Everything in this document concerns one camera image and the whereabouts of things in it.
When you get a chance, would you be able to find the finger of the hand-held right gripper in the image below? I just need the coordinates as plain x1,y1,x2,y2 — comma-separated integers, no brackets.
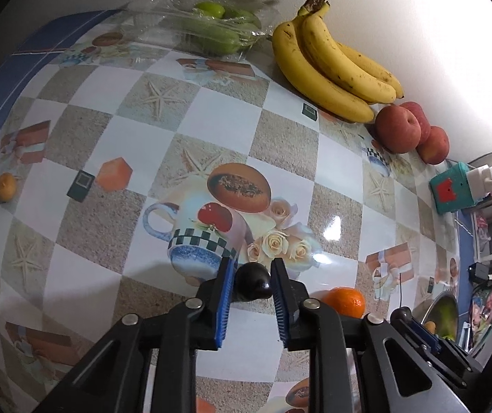
414,322,484,373
394,322,467,389

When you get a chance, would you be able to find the black charger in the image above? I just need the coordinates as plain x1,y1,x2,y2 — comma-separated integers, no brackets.
469,262,492,284

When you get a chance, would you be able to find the red apple left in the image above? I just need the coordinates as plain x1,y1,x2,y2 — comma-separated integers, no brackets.
375,105,421,154

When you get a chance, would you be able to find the yellow banana bunch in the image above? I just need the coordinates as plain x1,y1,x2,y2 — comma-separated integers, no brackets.
271,0,404,124

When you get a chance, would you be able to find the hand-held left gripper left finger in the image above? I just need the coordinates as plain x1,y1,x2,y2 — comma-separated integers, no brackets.
33,257,235,413

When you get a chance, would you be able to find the red apple right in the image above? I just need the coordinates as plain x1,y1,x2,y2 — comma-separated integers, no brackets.
416,126,450,165

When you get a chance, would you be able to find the stainless steel bowl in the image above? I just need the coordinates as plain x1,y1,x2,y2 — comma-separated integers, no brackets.
411,289,461,345

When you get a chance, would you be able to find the small yellow fruit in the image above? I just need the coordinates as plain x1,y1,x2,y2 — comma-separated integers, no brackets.
0,173,17,203

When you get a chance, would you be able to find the clear plastic fruit container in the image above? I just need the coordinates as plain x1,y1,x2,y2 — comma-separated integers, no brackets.
121,0,272,59

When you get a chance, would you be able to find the dark purple plum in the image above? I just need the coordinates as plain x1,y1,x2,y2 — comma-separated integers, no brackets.
234,262,271,303

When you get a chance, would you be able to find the teal power socket box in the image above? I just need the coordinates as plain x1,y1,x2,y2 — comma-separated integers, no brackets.
429,162,481,214

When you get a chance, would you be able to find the packed green jujube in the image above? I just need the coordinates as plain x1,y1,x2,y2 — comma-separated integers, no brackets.
224,9,260,27
192,25,247,55
193,2,226,19

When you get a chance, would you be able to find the orange tangerine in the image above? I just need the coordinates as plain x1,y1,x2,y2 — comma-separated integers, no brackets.
320,287,366,319

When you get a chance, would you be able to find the red apple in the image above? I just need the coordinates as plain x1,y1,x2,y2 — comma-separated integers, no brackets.
416,126,450,165
401,102,431,145
375,105,421,154

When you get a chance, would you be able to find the red apple middle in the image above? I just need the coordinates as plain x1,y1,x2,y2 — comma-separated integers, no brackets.
401,102,431,145

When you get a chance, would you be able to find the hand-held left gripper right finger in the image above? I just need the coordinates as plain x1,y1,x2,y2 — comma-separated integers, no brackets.
270,258,470,413

